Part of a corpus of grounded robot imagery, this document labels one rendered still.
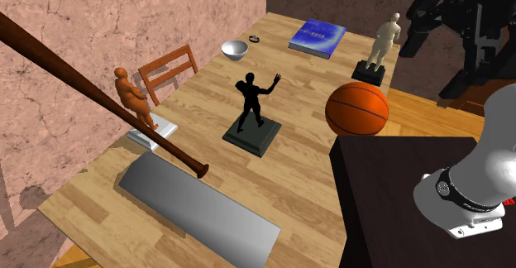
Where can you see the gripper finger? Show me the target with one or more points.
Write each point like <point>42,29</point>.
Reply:
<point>415,41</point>
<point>492,57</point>

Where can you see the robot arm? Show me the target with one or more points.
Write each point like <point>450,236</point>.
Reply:
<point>483,170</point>

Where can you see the beige figure on black base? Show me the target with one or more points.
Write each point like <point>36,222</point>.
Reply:
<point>383,41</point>

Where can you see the dark brown wooden furniture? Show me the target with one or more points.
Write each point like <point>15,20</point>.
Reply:
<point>479,100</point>

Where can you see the orange basketball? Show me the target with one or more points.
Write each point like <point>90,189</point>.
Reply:
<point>356,110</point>

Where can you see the blue book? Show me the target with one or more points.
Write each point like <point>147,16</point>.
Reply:
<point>318,37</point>

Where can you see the black figure on dark base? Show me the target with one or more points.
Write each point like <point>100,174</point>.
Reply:
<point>252,98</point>

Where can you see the silver bowl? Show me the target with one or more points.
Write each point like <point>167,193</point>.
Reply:
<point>234,49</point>

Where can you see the light wooden table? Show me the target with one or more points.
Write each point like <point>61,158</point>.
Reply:
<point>306,186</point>

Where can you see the brown wooden chair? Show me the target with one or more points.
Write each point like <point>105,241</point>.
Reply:
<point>165,60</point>

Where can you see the grey flat slab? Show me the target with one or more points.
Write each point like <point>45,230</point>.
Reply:
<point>201,210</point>

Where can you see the orange figure on white base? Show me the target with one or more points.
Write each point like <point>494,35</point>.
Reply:
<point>131,96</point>

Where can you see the brown wooden baseball bat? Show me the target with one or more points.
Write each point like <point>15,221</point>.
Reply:
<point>80,83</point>

